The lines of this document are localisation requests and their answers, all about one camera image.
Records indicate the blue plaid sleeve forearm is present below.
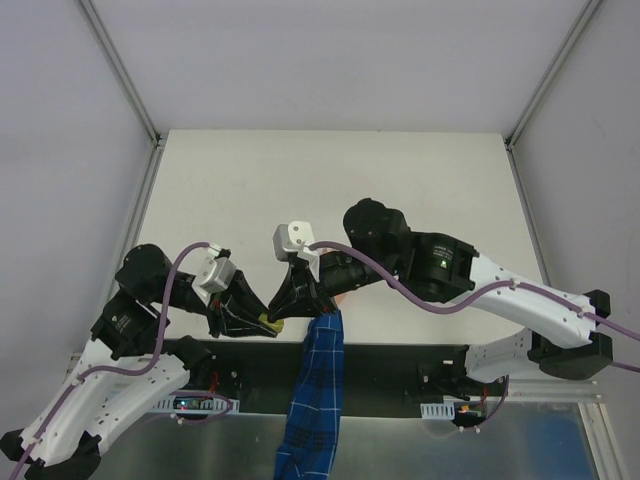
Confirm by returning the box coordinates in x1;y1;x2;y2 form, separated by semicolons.
273;310;345;479

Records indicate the aluminium frame post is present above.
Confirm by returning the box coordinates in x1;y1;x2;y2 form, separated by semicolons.
76;0;165;148
504;0;605;152

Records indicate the left aluminium frame post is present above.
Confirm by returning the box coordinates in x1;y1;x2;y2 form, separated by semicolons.
76;0;165;148

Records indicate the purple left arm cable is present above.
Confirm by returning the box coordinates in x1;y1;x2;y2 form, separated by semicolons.
9;242;236;476

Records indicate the right aluminium frame post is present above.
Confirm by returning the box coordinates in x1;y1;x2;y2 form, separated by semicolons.
504;0;605;152

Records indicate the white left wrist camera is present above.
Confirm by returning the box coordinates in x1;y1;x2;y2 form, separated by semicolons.
191;244;237;306

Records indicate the yellow nail polish bottle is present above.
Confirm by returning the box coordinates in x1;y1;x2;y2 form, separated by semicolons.
259;313;284;333

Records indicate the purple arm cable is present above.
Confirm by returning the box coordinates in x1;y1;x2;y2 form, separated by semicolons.
9;242;236;476
307;240;640;441

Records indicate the aluminium table edge rail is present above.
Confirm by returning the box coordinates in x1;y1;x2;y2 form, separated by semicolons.
89;137;165;327

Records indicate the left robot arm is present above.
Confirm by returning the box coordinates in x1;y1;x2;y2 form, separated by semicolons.
1;242;283;479

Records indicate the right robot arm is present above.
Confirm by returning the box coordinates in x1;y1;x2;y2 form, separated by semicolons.
268;198;613;395

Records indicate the white cable duct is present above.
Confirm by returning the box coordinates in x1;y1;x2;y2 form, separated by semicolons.
151;395;239;416
420;401;456;421

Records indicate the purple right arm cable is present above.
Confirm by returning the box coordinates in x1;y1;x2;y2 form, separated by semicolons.
307;240;640;441

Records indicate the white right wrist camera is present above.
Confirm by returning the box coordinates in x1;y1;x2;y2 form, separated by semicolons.
273;220;320;281

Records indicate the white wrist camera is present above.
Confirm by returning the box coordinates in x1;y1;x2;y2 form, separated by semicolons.
273;220;320;281
191;244;237;306

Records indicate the left white cable duct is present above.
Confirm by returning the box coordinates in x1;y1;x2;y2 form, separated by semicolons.
151;395;239;416

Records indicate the right white cable duct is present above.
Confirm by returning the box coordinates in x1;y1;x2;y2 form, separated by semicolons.
420;401;456;421

